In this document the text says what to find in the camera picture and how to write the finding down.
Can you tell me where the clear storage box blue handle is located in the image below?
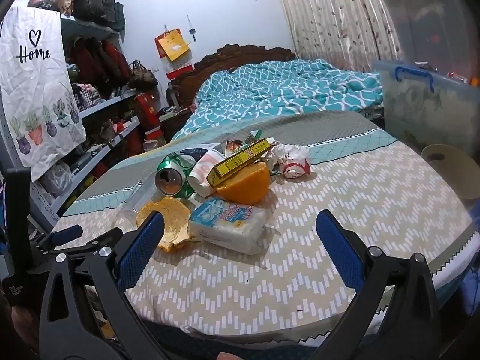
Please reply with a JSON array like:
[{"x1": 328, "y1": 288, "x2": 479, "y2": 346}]
[{"x1": 371, "y1": 60, "x2": 480, "y2": 158}]

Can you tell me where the small yellow orange peel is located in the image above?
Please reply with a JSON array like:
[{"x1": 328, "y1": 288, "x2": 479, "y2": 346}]
[{"x1": 136, "y1": 197, "x2": 200, "y2": 253}]

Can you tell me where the crumpled white red paper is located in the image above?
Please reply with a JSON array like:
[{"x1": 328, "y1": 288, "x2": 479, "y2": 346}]
[{"x1": 269, "y1": 143, "x2": 312, "y2": 179}]

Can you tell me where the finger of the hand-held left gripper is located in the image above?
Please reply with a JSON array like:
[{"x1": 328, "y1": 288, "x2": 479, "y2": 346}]
[
  {"x1": 35, "y1": 225, "x2": 84, "y2": 250},
  {"x1": 56, "y1": 230, "x2": 123, "y2": 257}
]

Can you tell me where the beige trash bin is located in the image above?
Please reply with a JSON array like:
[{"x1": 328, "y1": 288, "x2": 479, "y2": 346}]
[{"x1": 420, "y1": 143, "x2": 480, "y2": 201}]

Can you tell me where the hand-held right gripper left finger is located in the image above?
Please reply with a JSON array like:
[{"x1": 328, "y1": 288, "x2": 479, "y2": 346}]
[{"x1": 38, "y1": 211, "x2": 171, "y2": 360}]

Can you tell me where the large orange peel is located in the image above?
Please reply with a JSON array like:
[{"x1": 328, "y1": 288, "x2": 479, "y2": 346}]
[{"x1": 215, "y1": 161, "x2": 272, "y2": 205}]

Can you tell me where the floral curtain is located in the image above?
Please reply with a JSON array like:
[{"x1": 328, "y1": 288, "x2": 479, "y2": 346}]
[{"x1": 270, "y1": 0, "x2": 403, "y2": 65}]

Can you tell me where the brown handbag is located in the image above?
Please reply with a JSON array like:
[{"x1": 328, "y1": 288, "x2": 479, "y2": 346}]
[{"x1": 127, "y1": 59, "x2": 160, "y2": 91}]

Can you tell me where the teal patterned blanket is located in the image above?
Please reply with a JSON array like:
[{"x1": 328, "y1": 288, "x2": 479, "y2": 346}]
[{"x1": 170, "y1": 58, "x2": 384, "y2": 146}]

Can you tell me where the carved wooden headboard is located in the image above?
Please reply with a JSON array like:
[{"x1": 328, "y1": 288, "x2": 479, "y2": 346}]
[{"x1": 167, "y1": 44, "x2": 297, "y2": 110}]

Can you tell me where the clear storage box teal lid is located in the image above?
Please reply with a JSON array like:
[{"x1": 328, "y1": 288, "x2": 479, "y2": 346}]
[{"x1": 376, "y1": 0, "x2": 480, "y2": 80}]

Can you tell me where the dark green bag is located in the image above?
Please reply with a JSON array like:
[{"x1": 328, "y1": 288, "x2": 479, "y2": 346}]
[{"x1": 100, "y1": 0, "x2": 127, "y2": 33}]

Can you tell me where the red gift bag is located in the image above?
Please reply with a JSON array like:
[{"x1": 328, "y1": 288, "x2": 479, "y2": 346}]
[{"x1": 134, "y1": 93, "x2": 166, "y2": 151}]

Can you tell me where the red wall calendar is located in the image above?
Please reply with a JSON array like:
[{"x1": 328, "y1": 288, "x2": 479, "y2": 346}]
[{"x1": 154, "y1": 28, "x2": 194, "y2": 82}]

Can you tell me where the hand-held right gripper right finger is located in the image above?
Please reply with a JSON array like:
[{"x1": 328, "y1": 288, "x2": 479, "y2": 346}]
[{"x1": 311, "y1": 210, "x2": 440, "y2": 360}]

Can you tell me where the white printed plant cloth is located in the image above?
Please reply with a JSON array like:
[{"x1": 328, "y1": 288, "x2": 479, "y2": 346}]
[{"x1": 0, "y1": 7, "x2": 88, "y2": 182}]

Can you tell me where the orange paper bag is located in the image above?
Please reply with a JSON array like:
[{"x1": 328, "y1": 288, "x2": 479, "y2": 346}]
[{"x1": 157, "y1": 32, "x2": 190, "y2": 61}]

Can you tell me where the white tissue pack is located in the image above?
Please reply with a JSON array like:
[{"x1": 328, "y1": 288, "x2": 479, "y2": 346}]
[{"x1": 187, "y1": 197, "x2": 269, "y2": 256}]

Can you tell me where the green drink can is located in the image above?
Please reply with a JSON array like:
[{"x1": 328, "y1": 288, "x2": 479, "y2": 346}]
[{"x1": 155, "y1": 152, "x2": 198, "y2": 199}]

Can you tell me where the grey metal shelf rack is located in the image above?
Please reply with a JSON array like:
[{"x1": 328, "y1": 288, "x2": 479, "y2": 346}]
[{"x1": 0, "y1": 17, "x2": 145, "y2": 233}]

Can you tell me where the white pink paper cup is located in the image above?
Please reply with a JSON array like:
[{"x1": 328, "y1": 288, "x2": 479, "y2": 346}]
[{"x1": 187, "y1": 149, "x2": 226, "y2": 198}]

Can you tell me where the red clothes pile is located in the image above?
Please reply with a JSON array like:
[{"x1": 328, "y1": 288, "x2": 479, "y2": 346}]
[{"x1": 68, "y1": 37, "x2": 132, "y2": 88}]

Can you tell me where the yellow cardboard box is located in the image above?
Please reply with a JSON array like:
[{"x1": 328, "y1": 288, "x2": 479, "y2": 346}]
[{"x1": 207, "y1": 139, "x2": 273, "y2": 188}]

